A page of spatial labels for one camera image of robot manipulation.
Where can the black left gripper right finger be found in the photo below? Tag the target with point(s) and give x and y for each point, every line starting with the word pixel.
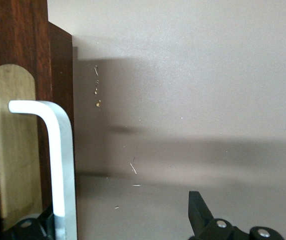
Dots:
pixel 208 227

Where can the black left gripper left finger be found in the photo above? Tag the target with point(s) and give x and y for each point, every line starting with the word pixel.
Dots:
pixel 30 230

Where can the light wooden slat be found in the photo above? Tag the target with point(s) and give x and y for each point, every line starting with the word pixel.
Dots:
pixel 12 32

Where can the dark brown wooden cabinet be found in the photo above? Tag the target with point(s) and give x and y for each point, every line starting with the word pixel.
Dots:
pixel 60 100

